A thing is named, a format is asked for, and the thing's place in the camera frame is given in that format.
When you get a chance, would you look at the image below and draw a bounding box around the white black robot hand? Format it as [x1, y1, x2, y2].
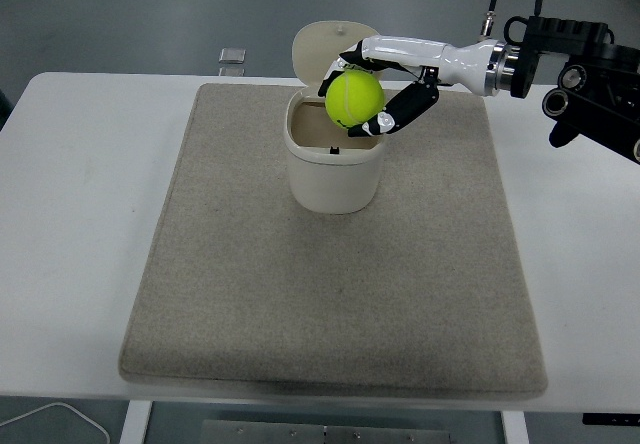
[317, 35, 494, 140]

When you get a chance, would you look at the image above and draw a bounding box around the yellow-green tennis ball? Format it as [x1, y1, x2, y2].
[324, 72, 386, 129]

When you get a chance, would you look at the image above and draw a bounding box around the cream bin with hinged lid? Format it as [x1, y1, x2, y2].
[282, 20, 390, 215]

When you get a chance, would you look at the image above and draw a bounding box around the beige fabric mat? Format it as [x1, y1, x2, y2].
[117, 82, 550, 399]

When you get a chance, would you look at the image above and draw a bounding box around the white table leg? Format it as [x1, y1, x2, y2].
[119, 400, 154, 444]
[501, 410, 530, 444]

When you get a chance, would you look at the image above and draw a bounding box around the grey metal plate with screws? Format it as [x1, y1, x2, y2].
[200, 419, 454, 444]

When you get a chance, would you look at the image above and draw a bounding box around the black table control panel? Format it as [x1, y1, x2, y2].
[582, 412, 640, 426]

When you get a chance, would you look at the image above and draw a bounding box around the white floor cable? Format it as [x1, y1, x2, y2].
[0, 401, 111, 444]

